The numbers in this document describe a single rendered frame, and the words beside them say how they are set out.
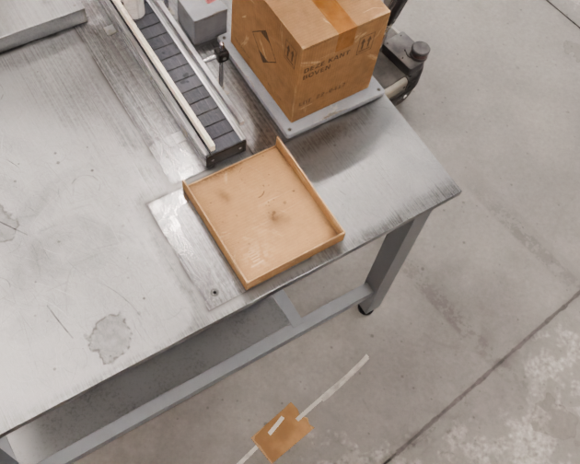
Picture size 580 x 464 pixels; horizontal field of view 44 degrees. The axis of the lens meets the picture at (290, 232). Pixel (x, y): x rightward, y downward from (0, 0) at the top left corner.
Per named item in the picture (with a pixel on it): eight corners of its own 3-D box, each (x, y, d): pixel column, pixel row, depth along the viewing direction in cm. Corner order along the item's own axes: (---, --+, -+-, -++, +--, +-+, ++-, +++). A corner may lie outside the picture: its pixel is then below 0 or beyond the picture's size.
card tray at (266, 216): (182, 188, 171) (181, 179, 167) (276, 145, 179) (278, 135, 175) (246, 290, 160) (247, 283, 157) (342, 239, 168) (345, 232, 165)
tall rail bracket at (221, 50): (198, 91, 184) (196, 46, 170) (223, 81, 187) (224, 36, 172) (203, 100, 183) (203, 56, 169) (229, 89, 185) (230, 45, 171)
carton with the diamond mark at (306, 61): (229, 40, 190) (232, -41, 167) (306, 10, 198) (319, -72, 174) (291, 123, 180) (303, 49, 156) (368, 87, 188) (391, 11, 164)
